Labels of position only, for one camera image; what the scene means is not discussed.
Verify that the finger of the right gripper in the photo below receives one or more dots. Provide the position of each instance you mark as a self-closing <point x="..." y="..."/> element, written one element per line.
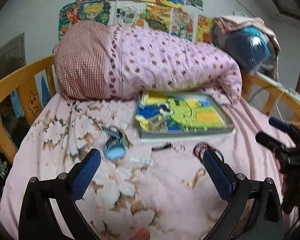
<point x="270" y="143"/>
<point x="279" y="124"/>

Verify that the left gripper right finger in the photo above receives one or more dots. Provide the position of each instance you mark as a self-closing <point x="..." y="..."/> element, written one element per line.
<point x="265" y="219"/>

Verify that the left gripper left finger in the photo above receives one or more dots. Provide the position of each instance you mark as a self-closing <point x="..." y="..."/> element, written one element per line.
<point x="37" y="219"/>

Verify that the black hair clip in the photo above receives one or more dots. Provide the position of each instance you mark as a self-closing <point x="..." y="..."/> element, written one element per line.
<point x="165" y="146"/>

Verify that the blue bag with cloth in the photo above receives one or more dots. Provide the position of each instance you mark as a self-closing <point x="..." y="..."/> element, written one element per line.
<point x="249" y="42"/>

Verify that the silver hoop earrings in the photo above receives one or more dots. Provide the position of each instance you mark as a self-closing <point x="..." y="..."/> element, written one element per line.
<point x="179" y="148"/>

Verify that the pink floral bed sheet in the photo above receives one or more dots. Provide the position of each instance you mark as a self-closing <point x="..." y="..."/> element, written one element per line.
<point x="174" y="198"/>

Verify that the blue smart watch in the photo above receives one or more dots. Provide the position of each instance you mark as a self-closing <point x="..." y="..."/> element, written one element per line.
<point x="116" y="146"/>

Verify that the grey tray with frog towel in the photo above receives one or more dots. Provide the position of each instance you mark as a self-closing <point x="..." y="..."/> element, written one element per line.
<point x="188" y="114"/>

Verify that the silver hair comb clip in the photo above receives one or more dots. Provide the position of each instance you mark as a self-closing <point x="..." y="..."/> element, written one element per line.
<point x="155" y="121"/>

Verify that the white hair clip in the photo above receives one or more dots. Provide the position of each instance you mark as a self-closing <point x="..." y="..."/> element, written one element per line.
<point x="142" y="160"/>

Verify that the pink dotted rolled quilt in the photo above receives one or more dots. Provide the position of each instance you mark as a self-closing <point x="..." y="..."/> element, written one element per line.
<point x="96" y="61"/>

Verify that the wooden bed frame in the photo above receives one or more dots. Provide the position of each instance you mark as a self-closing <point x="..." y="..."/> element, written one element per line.
<point x="23" y="81"/>

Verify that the cartoon posters on wall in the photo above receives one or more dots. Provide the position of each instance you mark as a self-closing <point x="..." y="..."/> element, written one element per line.
<point x="168" y="16"/>

